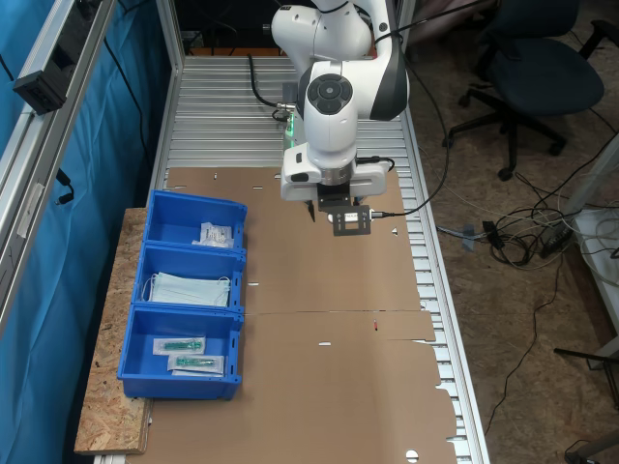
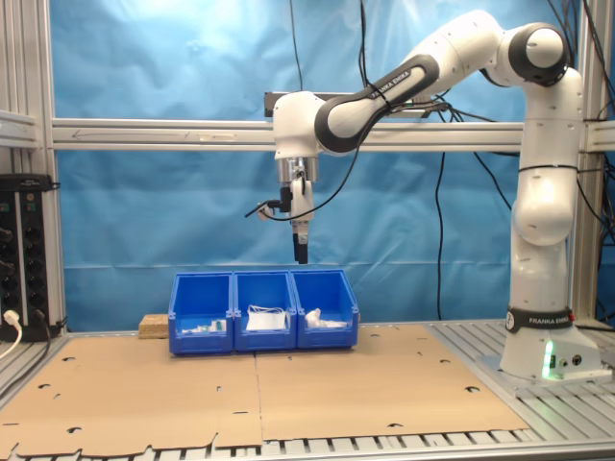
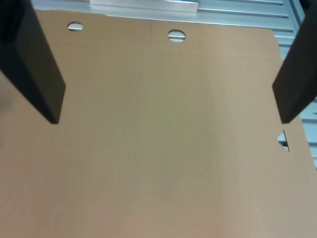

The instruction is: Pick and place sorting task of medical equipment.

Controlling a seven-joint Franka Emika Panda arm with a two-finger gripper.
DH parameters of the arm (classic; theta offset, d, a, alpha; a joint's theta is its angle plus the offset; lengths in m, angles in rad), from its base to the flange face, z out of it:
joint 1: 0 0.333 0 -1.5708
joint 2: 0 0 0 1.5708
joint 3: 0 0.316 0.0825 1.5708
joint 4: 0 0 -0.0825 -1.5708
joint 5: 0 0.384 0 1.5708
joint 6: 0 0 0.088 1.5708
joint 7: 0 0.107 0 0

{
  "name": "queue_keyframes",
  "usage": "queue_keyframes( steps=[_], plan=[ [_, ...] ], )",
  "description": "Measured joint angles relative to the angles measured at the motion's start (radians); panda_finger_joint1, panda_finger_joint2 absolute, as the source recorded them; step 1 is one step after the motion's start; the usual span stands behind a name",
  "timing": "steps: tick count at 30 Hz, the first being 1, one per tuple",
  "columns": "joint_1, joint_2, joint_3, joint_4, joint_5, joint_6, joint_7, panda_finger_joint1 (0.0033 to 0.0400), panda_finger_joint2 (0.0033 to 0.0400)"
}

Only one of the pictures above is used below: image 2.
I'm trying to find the blue plastic bin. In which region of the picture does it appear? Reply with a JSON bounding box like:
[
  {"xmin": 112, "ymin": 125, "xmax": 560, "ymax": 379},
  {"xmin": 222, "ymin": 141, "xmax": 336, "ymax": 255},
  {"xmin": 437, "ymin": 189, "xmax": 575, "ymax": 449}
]
[
  {"xmin": 290, "ymin": 269, "xmax": 360, "ymax": 351},
  {"xmin": 168, "ymin": 272, "xmax": 235, "ymax": 357},
  {"xmin": 233, "ymin": 270, "xmax": 299, "ymax": 353}
]

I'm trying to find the pale surgical masks stack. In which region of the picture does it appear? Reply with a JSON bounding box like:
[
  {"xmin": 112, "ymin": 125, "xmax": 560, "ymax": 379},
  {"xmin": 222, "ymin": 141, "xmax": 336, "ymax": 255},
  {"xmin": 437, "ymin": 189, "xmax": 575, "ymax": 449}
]
[{"xmin": 245, "ymin": 303, "xmax": 290, "ymax": 333}]

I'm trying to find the brown cardboard sheet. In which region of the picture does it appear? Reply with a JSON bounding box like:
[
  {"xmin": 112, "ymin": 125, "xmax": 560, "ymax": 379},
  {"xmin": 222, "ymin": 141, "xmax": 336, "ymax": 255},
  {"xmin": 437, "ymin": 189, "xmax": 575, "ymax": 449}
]
[
  {"xmin": 0, "ymin": 333, "xmax": 265, "ymax": 459},
  {"xmin": 253, "ymin": 323, "xmax": 532, "ymax": 443}
]

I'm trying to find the black upright power strip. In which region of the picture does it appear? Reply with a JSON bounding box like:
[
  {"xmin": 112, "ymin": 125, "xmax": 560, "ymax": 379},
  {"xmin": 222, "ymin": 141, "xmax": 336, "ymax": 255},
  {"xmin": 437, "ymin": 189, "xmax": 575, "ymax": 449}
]
[{"xmin": 0, "ymin": 173, "xmax": 55, "ymax": 344}]

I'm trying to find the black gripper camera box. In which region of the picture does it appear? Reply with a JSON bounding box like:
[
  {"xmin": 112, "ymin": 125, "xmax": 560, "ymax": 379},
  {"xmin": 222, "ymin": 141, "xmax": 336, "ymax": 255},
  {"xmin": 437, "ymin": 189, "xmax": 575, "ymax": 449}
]
[{"xmin": 257, "ymin": 185, "xmax": 294, "ymax": 223}]

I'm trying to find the black camera cable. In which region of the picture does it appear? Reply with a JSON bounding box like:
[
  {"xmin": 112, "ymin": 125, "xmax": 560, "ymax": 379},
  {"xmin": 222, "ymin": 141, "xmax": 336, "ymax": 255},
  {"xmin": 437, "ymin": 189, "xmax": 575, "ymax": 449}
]
[{"xmin": 244, "ymin": 93, "xmax": 391, "ymax": 223}]

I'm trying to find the aluminium horizontal frame beam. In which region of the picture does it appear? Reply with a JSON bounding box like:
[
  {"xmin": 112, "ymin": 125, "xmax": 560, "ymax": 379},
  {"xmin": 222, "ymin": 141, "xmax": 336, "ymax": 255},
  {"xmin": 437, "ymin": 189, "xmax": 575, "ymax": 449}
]
[{"xmin": 50, "ymin": 116, "xmax": 615, "ymax": 155}]

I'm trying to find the black hanging cable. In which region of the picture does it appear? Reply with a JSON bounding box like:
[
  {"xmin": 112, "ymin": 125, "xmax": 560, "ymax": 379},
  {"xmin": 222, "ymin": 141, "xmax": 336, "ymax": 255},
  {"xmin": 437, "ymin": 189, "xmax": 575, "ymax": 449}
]
[
  {"xmin": 358, "ymin": 0, "xmax": 371, "ymax": 90},
  {"xmin": 472, "ymin": 152, "xmax": 513, "ymax": 210},
  {"xmin": 287, "ymin": 0, "xmax": 306, "ymax": 93},
  {"xmin": 433, "ymin": 108, "xmax": 453, "ymax": 323}
]

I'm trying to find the black plug with cable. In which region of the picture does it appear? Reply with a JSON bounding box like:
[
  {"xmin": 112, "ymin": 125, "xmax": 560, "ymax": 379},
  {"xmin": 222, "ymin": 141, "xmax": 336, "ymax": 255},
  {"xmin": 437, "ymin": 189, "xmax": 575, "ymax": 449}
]
[{"xmin": 0, "ymin": 306, "xmax": 55, "ymax": 402}]

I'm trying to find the aluminium frame post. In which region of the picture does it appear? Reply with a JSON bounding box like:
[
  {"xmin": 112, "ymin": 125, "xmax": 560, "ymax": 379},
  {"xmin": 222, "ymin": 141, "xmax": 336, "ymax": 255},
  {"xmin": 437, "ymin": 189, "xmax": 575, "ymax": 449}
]
[
  {"xmin": 0, "ymin": 0, "xmax": 67, "ymax": 333},
  {"xmin": 570, "ymin": 0, "xmax": 615, "ymax": 324}
]

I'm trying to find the white plug with cable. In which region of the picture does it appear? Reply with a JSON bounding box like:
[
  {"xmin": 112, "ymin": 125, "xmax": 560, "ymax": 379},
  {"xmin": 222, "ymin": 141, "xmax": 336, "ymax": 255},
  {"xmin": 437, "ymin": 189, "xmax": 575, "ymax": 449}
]
[{"xmin": 0, "ymin": 308, "xmax": 25, "ymax": 362}]

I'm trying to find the black cable bundle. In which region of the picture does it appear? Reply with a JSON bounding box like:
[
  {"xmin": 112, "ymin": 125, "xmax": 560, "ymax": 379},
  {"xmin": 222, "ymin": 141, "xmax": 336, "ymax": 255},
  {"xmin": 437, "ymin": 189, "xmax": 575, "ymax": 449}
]
[{"xmin": 546, "ymin": 0, "xmax": 615, "ymax": 124}]

